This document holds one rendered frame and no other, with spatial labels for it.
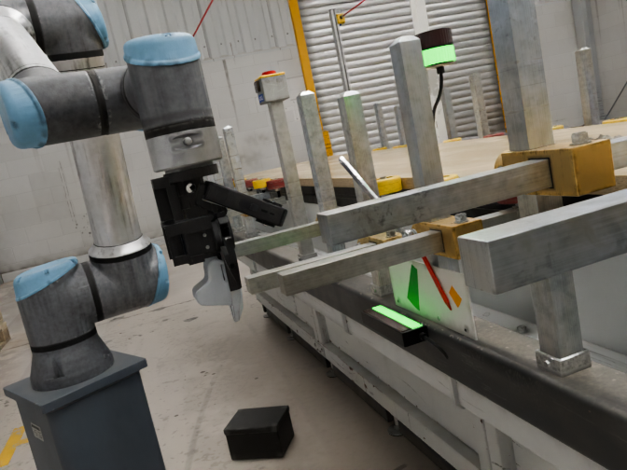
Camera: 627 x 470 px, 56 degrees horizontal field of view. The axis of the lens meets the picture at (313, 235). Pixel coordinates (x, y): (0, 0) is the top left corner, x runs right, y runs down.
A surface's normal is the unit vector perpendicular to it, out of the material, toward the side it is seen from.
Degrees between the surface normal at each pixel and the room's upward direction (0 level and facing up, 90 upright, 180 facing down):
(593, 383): 0
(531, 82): 90
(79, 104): 97
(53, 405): 90
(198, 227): 90
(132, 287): 102
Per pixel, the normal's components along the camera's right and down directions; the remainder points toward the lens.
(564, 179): -0.93, 0.24
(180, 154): 0.01, 0.18
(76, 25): 0.51, 0.25
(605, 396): -0.20, -0.97
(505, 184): 0.32, 0.09
